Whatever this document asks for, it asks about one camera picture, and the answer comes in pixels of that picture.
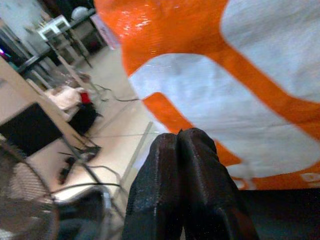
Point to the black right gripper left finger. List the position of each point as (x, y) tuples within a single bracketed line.
[(152, 190)]

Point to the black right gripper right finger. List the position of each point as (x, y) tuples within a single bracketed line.
[(207, 190)]

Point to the black power strip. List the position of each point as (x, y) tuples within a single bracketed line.
[(65, 170)]

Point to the black fabric bag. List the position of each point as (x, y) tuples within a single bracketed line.
[(83, 118)]

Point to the orange and white woven bag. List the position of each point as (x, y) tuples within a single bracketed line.
[(225, 82)]

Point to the small red object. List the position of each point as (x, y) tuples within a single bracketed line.
[(85, 97)]

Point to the pink cloth pile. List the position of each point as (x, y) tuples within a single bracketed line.
[(65, 98)]

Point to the black box cabinet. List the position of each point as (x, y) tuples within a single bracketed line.
[(30, 128)]

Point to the dark long table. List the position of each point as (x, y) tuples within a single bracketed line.
[(57, 42)]

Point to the white side table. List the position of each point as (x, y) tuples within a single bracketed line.
[(53, 26)]

